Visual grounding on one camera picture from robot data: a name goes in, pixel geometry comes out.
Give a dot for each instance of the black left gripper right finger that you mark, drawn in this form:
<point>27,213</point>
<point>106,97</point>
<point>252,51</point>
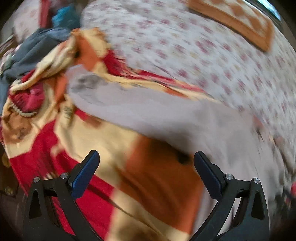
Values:
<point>251,221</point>

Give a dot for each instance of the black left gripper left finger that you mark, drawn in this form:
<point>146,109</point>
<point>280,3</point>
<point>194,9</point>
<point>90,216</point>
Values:
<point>41,222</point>

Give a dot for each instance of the beige grey jacket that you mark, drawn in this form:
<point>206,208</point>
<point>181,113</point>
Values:
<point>175,120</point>

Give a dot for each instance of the orange red yellow blanket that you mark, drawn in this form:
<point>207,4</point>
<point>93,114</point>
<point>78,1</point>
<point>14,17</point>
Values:
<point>45,135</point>

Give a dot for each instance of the dark blue grey garment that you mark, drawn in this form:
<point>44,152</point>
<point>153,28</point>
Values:
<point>31,52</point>

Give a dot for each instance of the white floral quilt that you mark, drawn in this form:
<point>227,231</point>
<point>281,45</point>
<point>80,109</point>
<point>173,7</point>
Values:
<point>165,38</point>

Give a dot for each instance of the orange checkered pillow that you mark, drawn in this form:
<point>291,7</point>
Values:
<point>241,17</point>

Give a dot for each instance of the teal cloth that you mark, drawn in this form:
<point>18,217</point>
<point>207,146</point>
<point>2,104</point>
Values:
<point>66,17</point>

